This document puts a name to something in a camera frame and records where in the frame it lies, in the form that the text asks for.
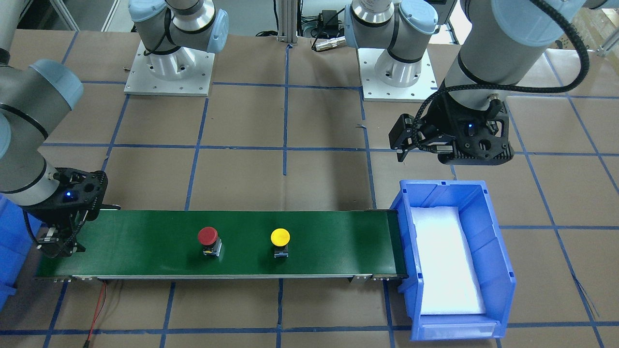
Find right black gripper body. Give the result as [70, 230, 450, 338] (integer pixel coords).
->
[22, 168, 108, 228]

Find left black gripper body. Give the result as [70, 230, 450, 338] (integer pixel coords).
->
[419, 94, 514, 165]

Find red mushroom push button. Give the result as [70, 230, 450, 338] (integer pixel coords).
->
[197, 226, 222, 257]

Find yellow mushroom push button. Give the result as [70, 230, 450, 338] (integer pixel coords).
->
[270, 228, 291, 258]

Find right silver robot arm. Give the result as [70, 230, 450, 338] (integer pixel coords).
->
[0, 0, 230, 258]

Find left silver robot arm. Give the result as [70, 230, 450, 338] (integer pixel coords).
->
[344, 0, 618, 165]

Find blue plastic bin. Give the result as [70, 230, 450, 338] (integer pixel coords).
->
[0, 196, 32, 309]
[391, 180, 516, 341]

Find green conveyor belt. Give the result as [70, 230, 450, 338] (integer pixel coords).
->
[35, 211, 407, 281]

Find white foam pad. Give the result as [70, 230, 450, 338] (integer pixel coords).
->
[411, 206, 486, 315]

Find black power adapter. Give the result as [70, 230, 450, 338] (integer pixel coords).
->
[317, 10, 342, 30]

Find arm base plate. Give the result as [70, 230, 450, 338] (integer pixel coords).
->
[124, 43, 215, 97]
[357, 48, 438, 102]

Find red black conveyor wires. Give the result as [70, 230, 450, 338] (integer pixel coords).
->
[86, 282, 109, 344]

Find aluminium frame post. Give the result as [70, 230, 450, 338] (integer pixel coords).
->
[274, 0, 301, 46]

